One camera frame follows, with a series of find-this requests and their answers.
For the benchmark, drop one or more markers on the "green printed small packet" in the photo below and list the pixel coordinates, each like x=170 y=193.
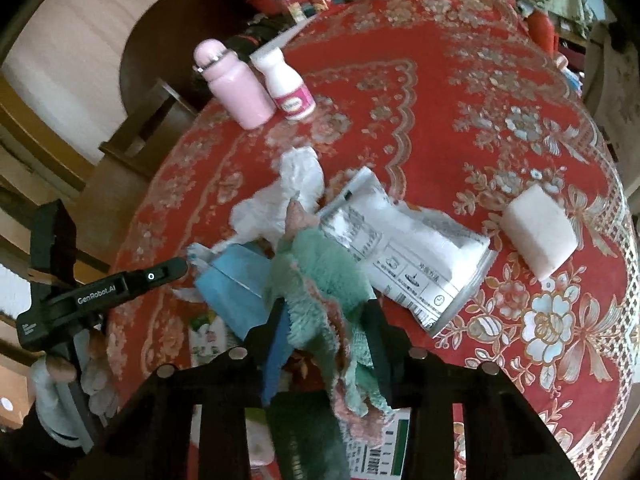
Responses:
x=210 y=340

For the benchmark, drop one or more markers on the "blue face mask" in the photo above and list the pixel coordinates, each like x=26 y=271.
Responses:
x=235 y=285

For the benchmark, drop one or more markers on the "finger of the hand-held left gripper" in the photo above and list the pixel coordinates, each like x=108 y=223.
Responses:
x=160 y=274

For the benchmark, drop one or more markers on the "red floral tablecloth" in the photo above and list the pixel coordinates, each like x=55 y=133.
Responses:
x=450 y=110

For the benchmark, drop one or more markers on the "person's left hand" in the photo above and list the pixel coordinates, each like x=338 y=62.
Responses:
x=97 y=377

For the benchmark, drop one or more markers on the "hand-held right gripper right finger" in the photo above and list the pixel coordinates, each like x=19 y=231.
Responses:
x=376 y=340

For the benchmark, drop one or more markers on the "white printed plastic bag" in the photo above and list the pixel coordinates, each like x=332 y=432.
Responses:
x=420 y=252

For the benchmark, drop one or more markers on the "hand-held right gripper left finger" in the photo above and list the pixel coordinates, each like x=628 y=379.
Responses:
x=272 y=360

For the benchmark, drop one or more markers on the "white foam block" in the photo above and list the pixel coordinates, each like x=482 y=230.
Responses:
x=540 y=232

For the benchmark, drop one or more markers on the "green pink fluffy cloth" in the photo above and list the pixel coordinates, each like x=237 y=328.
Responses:
x=320 y=270

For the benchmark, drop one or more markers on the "red thermos flask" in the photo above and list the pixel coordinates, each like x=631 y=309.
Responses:
x=542 y=32

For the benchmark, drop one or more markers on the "white bottle pink label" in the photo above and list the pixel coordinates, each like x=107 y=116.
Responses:
x=286 y=85

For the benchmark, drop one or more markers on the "brown wooden chair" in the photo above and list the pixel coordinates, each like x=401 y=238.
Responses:
x=130 y=135

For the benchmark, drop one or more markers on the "white crumpled tissue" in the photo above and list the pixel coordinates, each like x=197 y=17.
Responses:
x=295 y=180

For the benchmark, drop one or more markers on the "green white barcode carton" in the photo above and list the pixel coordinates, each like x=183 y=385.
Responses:
x=385 y=452

